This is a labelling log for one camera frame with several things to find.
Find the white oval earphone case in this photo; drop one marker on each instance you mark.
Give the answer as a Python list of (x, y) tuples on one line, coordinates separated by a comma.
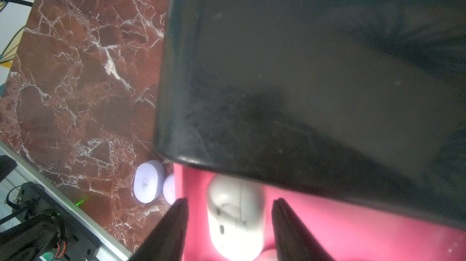
[(236, 217)]

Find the black pink drawer cabinet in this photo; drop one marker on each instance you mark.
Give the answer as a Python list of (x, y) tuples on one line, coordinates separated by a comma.
[(361, 101)]

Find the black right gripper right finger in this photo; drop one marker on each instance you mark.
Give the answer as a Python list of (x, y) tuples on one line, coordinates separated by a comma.
[(293, 240)]

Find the white round earphone case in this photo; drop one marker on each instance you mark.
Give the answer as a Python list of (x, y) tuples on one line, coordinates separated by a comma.
[(268, 255)]

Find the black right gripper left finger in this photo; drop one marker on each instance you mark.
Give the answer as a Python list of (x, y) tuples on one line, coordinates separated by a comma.
[(166, 241)]

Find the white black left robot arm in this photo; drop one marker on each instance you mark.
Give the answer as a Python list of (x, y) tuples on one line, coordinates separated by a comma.
[(43, 229)]

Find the aluminium front rail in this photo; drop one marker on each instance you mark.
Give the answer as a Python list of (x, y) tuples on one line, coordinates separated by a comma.
[(111, 249)]

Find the pink top drawer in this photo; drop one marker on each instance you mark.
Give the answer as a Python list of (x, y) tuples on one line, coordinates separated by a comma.
[(346, 232)]

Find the purple oval earphone case left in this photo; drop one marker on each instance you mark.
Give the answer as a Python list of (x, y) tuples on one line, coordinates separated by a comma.
[(148, 181)]

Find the purple round earphone case left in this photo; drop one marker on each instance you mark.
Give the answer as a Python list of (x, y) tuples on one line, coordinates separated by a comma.
[(169, 192)]

